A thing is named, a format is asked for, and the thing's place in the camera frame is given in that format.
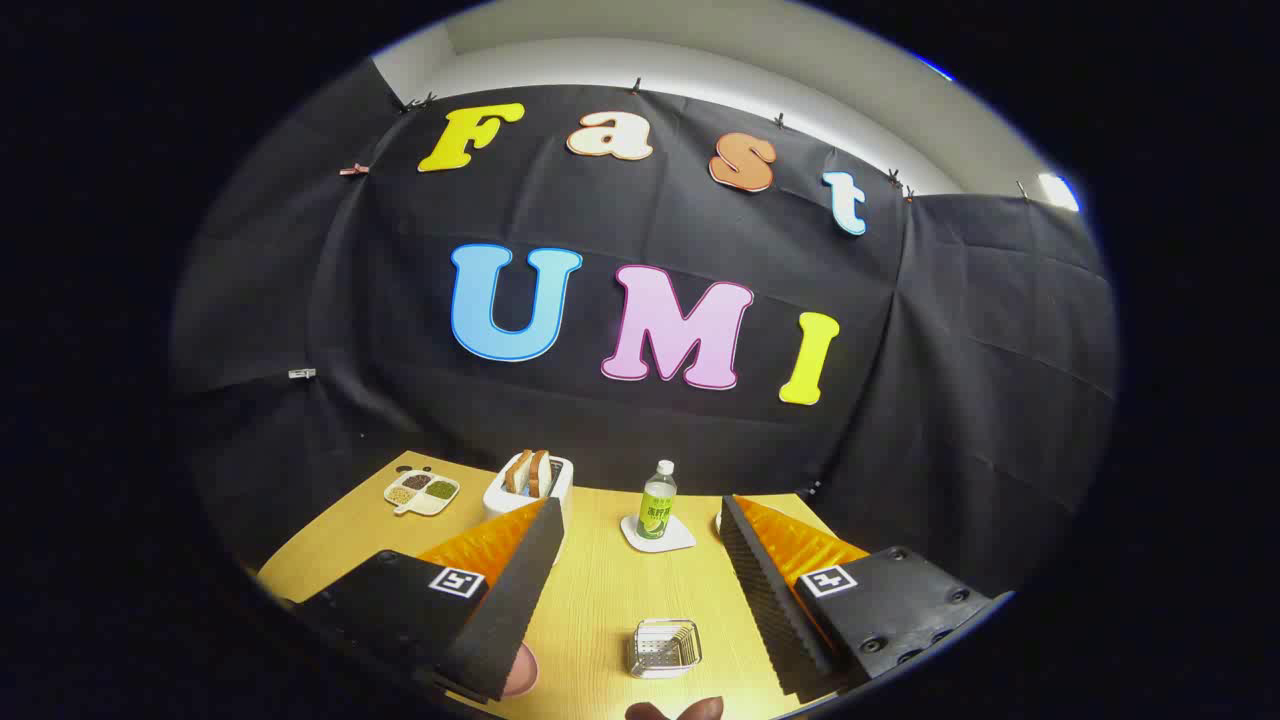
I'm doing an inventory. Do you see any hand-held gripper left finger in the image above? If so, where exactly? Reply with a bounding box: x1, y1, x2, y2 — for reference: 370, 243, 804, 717
285, 497, 566, 704

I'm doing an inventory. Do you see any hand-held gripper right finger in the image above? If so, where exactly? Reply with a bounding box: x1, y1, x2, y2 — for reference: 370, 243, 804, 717
720, 494, 1001, 704

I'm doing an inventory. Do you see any pink round plate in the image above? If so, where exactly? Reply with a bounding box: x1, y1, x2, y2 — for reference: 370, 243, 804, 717
500, 643, 541, 698

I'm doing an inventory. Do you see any white toaster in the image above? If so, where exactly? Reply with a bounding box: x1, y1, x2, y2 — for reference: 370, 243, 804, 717
483, 452, 575, 533

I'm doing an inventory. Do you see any white square coaster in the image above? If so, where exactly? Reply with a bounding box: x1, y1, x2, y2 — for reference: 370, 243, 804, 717
620, 513, 697, 554

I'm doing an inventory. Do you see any clear glass container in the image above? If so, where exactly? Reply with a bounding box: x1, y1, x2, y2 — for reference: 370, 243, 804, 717
628, 618, 703, 680

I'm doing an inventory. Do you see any white compartment seasoning dish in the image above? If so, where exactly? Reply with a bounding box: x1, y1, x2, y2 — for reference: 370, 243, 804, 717
384, 470, 461, 517

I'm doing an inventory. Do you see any green label drink bottle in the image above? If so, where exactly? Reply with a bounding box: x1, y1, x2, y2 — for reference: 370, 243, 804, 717
637, 460, 679, 541

